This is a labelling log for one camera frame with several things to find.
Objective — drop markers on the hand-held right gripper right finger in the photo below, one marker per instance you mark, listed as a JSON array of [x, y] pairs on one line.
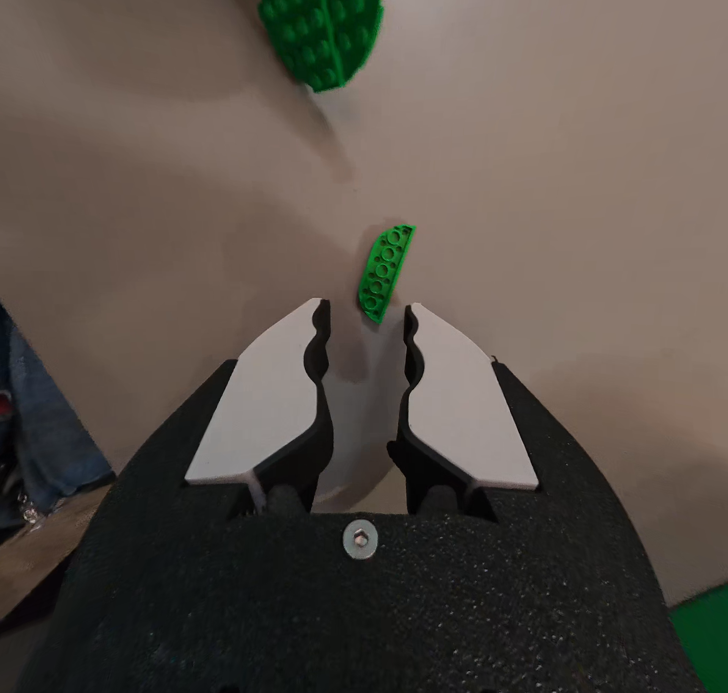
[[466, 414]]

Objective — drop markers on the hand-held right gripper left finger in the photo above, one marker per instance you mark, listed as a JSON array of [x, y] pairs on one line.
[[261, 408]]

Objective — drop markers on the green half-round lego plate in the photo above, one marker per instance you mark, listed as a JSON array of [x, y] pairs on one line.
[[384, 272]]

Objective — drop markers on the green lego plate assembly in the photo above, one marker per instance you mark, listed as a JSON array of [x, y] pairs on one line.
[[318, 22]]

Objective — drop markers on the person's blue jeans leg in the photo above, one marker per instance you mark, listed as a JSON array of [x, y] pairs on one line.
[[51, 431]]

